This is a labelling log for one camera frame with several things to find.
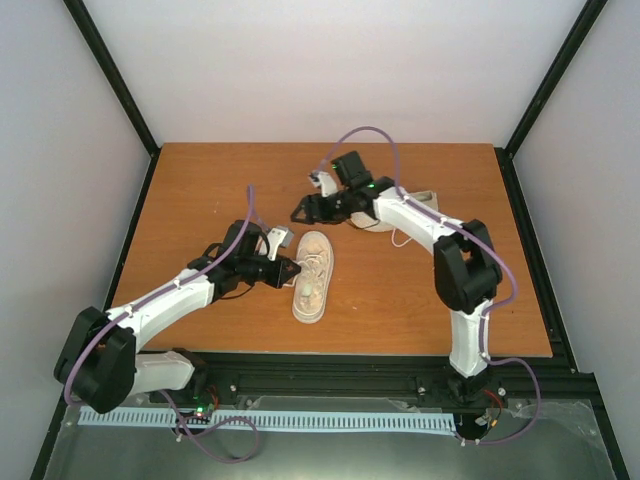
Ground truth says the black aluminium frame rail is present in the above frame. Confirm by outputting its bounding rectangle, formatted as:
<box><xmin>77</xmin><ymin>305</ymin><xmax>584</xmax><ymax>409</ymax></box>
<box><xmin>64</xmin><ymin>349</ymin><xmax>596</xmax><ymax>409</ymax></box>

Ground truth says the right black frame post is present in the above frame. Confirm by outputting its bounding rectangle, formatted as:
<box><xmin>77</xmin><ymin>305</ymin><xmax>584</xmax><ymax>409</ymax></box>
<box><xmin>502</xmin><ymin>0</ymin><xmax>609</xmax><ymax>156</ymax></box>

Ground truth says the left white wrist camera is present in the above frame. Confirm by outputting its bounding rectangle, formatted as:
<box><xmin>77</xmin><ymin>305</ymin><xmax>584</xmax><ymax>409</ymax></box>
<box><xmin>267</xmin><ymin>225</ymin><xmax>294</xmax><ymax>261</ymax></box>

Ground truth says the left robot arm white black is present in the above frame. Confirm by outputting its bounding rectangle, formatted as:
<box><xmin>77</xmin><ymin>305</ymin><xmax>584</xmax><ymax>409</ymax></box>
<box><xmin>53</xmin><ymin>220</ymin><xmax>301</xmax><ymax>413</ymax></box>

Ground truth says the white lace sneaker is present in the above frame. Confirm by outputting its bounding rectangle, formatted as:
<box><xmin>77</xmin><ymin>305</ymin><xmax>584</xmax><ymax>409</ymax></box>
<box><xmin>292</xmin><ymin>231</ymin><xmax>334</xmax><ymax>324</ymax></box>
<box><xmin>350</xmin><ymin>189</ymin><xmax>452</xmax><ymax>254</ymax></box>

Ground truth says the black frame post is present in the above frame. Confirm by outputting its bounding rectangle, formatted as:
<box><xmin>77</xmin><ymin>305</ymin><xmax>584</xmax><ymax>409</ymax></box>
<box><xmin>62</xmin><ymin>0</ymin><xmax>161</xmax><ymax>159</ymax></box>
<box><xmin>502</xmin><ymin>0</ymin><xmax>609</xmax><ymax>156</ymax></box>

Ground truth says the green lit circuit board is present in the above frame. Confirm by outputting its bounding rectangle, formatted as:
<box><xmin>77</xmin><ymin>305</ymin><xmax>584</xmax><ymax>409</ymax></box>
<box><xmin>180</xmin><ymin>385</ymin><xmax>219</xmax><ymax>425</ymax></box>

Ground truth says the left black frame post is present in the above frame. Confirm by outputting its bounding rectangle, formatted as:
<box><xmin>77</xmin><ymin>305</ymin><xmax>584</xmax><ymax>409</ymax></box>
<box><xmin>62</xmin><ymin>0</ymin><xmax>161</xmax><ymax>159</ymax></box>

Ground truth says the light blue cable duct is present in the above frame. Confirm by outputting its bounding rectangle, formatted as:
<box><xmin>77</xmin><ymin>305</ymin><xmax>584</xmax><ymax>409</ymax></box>
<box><xmin>77</xmin><ymin>407</ymin><xmax>456</xmax><ymax>436</ymax></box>

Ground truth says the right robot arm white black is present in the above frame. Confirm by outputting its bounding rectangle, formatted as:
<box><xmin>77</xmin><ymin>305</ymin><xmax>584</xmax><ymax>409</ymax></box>
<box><xmin>291</xmin><ymin>151</ymin><xmax>502</xmax><ymax>378</ymax></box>

